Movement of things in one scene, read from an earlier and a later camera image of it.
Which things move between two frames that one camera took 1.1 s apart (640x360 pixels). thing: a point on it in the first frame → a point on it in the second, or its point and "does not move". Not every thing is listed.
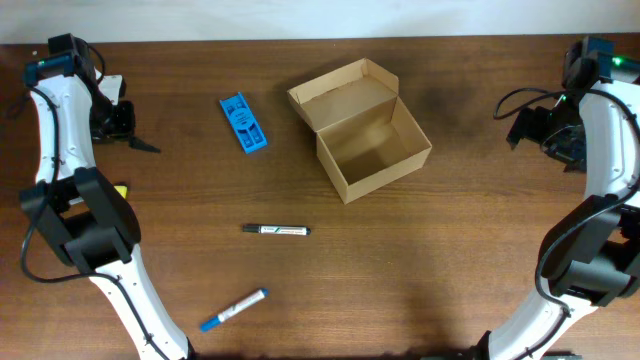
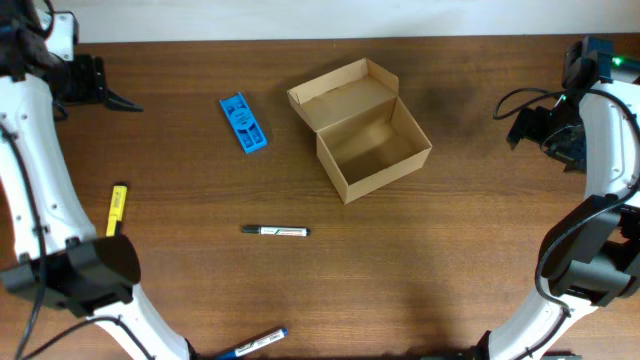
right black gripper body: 560,131 does not move
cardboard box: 365,139 does not move
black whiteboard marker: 277,229 does not move
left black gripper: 126,125 → 93,81
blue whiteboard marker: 214,321 → 264,341
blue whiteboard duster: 244,122 does not move
